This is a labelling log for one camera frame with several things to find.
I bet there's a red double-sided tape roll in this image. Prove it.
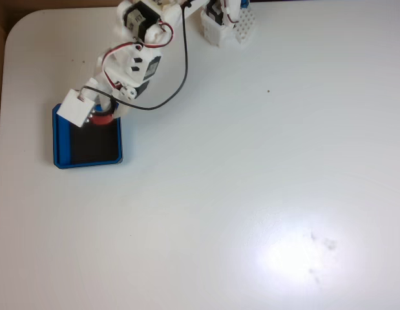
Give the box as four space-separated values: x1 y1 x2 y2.
89 108 116 127

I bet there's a black camera cable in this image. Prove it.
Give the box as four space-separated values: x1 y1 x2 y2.
80 1 189 112

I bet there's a white square camera box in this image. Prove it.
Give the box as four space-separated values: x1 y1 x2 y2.
56 88 97 129

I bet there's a blue square box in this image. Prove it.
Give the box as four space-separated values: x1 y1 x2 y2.
52 103 123 170

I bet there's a white perforated base plate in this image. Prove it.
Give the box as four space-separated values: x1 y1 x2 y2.
234 6 258 47

